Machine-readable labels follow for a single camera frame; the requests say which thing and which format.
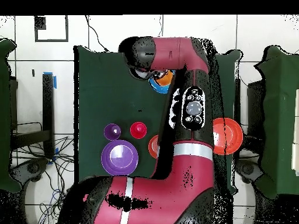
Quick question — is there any small orange bowl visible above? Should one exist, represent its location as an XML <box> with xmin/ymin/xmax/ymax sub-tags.
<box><xmin>148</xmin><ymin>134</ymin><xmax>160</xmax><ymax>159</ymax></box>

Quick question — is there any large light blue bowl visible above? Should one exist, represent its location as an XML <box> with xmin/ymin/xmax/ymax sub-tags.
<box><xmin>148</xmin><ymin>69</ymin><xmax>176</xmax><ymax>95</ymax></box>

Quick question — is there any orange cup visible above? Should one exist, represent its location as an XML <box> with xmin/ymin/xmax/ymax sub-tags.
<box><xmin>155</xmin><ymin>69</ymin><xmax>175</xmax><ymax>86</ymax></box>

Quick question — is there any large orange bowl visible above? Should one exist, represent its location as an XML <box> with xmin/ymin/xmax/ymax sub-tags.
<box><xmin>212</xmin><ymin>117</ymin><xmax>244</xmax><ymax>156</ymax></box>

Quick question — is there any red cup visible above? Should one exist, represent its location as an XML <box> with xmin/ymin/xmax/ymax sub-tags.
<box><xmin>130</xmin><ymin>121</ymin><xmax>148</xmax><ymax>140</ymax></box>

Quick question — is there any purple cup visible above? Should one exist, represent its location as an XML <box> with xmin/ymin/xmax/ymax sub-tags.
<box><xmin>103</xmin><ymin>123</ymin><xmax>122</xmax><ymax>141</ymax></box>

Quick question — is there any purple bowl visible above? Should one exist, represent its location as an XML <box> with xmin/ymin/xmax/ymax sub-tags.
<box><xmin>100</xmin><ymin>139</ymin><xmax>139</xmax><ymax>177</ymax></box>

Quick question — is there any dark green table cloth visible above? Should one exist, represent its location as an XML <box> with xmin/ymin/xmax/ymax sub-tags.
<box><xmin>74</xmin><ymin>45</ymin><xmax>242</xmax><ymax>195</ymax></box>

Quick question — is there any black equipment stand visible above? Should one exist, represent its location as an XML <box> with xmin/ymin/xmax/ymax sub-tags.
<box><xmin>234</xmin><ymin>78</ymin><xmax>266</xmax><ymax>152</ymax></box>
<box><xmin>10</xmin><ymin>73</ymin><xmax>55</xmax><ymax>159</ymax></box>

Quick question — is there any green clothed side table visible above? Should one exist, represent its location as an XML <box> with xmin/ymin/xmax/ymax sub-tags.
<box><xmin>254</xmin><ymin>45</ymin><xmax>299</xmax><ymax>199</ymax></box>
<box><xmin>0</xmin><ymin>39</ymin><xmax>22</xmax><ymax>194</ymax></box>

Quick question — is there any thin black cable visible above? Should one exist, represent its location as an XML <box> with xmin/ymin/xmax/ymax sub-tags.
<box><xmin>85</xmin><ymin>15</ymin><xmax>109</xmax><ymax>53</ymax></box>

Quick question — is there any bundle of floor cables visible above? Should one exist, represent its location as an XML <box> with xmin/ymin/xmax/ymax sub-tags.
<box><xmin>11</xmin><ymin>121</ymin><xmax>75</xmax><ymax>224</ymax></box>

